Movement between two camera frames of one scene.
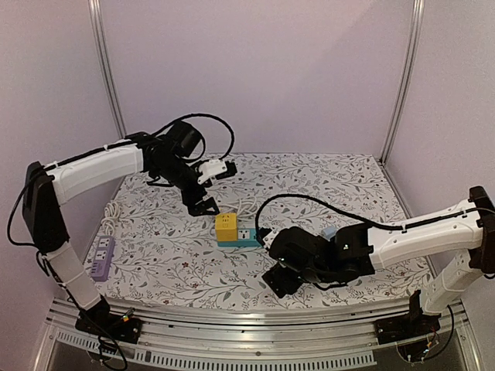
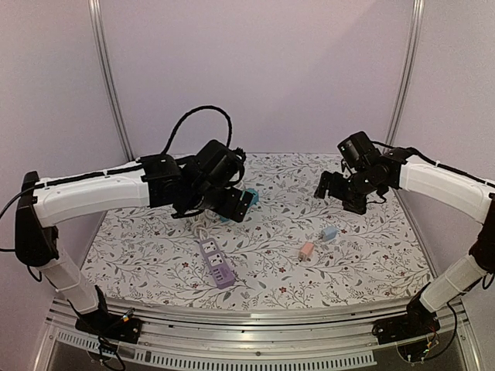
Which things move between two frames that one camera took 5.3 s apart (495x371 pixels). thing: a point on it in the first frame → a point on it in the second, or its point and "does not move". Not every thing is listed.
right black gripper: (279, 278) → (335, 185)
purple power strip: (103, 258) → (220, 270)
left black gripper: (198, 209) → (227, 209)
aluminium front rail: (254, 341) does not move
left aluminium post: (99, 25) does not move
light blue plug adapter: (329, 233) does not move
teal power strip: (247, 237) → (255, 199)
